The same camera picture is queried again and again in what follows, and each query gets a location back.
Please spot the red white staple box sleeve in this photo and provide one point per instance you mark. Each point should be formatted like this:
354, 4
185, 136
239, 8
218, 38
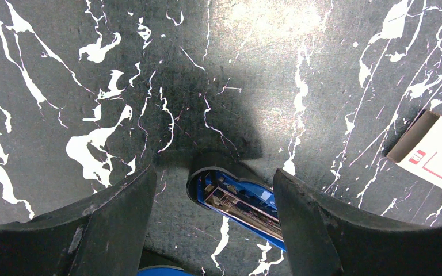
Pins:
419, 150

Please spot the blue stapler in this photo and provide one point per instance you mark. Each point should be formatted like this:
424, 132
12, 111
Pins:
218, 182
162, 271

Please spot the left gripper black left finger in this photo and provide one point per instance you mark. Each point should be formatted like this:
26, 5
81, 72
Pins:
102, 234

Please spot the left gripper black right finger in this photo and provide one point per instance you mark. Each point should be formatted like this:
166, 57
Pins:
325, 236

